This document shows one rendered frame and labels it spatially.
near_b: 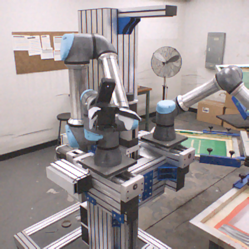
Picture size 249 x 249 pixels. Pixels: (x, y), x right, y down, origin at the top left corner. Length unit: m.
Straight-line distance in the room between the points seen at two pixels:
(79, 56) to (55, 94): 3.58
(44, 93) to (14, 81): 0.53
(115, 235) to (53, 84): 3.24
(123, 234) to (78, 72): 1.15
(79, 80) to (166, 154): 0.78
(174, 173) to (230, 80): 0.64
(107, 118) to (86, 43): 0.47
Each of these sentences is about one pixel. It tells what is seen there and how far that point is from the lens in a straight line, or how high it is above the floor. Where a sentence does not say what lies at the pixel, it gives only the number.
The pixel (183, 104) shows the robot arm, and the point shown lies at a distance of 1.81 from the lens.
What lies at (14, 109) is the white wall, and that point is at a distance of 4.55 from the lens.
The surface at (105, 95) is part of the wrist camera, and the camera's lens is 0.90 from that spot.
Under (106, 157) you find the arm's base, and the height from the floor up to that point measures 1.31.
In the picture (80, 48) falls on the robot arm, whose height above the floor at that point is 1.84.
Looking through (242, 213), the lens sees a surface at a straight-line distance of 1.72.
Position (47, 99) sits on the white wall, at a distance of 4.75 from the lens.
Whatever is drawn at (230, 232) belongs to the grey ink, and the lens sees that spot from 1.55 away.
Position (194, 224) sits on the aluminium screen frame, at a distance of 1.51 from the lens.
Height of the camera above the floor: 1.91
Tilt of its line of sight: 18 degrees down
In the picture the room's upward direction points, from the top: straight up
